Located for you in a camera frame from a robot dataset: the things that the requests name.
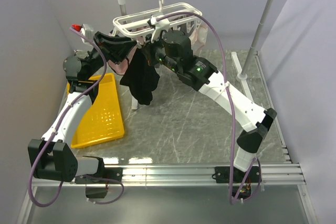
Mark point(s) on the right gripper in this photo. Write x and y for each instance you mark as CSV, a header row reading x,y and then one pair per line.
x,y
148,49

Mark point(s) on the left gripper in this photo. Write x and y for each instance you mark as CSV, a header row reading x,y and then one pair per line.
x,y
115,49

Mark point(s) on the white clip hanger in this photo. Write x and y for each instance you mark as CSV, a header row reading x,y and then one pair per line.
x,y
134,25

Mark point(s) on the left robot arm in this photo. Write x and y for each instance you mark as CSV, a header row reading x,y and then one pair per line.
x,y
51,156

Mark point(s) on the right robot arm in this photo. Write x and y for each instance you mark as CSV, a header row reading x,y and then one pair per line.
x,y
173,50

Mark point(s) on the pink underwear black trim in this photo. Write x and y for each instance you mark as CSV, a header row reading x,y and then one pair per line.
x,y
121,68

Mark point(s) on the grey striped underwear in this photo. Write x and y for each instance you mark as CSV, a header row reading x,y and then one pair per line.
x,y
187,28

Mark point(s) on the white underwear pink trim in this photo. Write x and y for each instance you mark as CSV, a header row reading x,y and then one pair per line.
x,y
199,35

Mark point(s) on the white rack left foot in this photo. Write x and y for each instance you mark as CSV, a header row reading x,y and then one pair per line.
x,y
134,103

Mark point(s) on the yellow plastic tray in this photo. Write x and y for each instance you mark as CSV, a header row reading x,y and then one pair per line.
x,y
103,121

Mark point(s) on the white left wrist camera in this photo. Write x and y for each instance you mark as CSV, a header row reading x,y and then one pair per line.
x,y
85,32

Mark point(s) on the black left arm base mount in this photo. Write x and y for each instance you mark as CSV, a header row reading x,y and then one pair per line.
x,y
103,176

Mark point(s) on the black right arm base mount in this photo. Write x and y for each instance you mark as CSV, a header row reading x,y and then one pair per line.
x,y
221,175

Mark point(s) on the aluminium table edge rail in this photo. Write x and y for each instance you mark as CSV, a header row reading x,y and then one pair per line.
x,y
201,174

